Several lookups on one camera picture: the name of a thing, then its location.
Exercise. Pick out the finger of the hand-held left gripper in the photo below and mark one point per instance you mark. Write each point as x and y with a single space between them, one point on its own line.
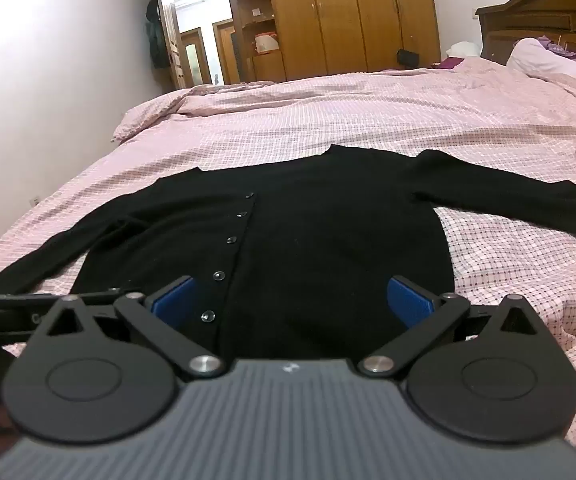
99 296

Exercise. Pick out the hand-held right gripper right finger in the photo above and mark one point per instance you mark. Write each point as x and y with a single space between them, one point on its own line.
407 301

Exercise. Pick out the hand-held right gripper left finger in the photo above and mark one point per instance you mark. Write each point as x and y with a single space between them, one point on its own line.
175 301

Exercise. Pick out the black buttoned cardigan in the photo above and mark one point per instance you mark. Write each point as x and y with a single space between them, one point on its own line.
318 240

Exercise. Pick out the pink checked duvet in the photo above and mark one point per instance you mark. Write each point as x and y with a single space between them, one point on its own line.
367 110

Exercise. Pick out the small purple cloth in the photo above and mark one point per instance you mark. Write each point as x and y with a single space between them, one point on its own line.
450 64

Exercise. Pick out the small black bag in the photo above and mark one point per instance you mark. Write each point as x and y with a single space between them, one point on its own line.
408 58

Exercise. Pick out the wooden hallway door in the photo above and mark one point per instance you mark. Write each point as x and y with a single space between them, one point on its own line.
193 57

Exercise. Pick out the wooden open door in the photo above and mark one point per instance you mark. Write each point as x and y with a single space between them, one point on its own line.
173 50

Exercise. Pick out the wooden shelf unit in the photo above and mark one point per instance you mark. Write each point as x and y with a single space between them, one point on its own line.
268 67

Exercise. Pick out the white plush toy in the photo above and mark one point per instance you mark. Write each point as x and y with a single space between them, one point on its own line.
463 49

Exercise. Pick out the dark hanging jacket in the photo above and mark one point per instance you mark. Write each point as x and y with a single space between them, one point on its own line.
155 35

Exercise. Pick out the red and white box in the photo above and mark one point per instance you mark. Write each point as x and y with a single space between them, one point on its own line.
266 43

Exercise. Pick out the white pink pillow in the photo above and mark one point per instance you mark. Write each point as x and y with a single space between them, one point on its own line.
537 57

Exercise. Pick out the wooden wardrobe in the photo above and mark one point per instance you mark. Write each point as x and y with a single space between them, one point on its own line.
347 10

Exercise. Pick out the wooden headboard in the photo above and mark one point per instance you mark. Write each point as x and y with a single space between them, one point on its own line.
532 20

